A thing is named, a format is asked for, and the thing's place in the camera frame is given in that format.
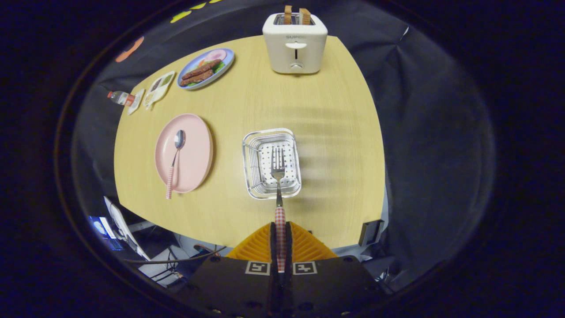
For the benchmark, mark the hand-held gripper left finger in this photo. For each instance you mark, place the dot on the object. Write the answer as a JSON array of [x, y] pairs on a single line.
[[238, 287]]

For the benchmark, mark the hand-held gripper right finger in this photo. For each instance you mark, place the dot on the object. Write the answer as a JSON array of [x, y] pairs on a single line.
[[326, 287]]

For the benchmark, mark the black box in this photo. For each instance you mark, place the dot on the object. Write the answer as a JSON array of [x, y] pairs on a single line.
[[370, 232]]

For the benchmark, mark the white flat panel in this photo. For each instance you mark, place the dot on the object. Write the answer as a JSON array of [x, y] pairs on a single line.
[[126, 229]]

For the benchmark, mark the pink plate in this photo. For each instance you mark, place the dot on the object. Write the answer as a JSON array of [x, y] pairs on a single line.
[[194, 150]]

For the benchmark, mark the laptop with lit screen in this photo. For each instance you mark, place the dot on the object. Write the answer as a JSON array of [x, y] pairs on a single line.
[[103, 229]]

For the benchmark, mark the black backdrop cloth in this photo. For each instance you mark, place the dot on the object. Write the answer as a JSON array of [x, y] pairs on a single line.
[[432, 132]]

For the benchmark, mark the brown grilled sausage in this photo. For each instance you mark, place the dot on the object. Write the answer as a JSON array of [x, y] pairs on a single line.
[[203, 69], [196, 78]]

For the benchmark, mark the white sectioned sauce tray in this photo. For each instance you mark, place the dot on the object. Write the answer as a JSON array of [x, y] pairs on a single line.
[[160, 88]]

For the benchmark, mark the green lettuce leaf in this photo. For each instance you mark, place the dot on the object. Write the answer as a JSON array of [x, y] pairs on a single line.
[[219, 67]]

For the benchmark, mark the clear plastic water bottle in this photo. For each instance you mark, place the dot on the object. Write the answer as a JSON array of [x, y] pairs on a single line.
[[119, 97]]

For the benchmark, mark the blue plate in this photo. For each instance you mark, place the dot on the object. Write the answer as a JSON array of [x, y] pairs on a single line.
[[225, 56]]

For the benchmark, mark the pink ham slice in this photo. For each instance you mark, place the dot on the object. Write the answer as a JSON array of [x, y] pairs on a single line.
[[215, 55]]

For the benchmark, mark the white toaster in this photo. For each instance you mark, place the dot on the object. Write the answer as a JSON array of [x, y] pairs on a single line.
[[282, 48]]

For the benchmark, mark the toasted bread slice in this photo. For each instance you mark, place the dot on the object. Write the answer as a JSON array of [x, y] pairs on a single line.
[[304, 17], [288, 15]]

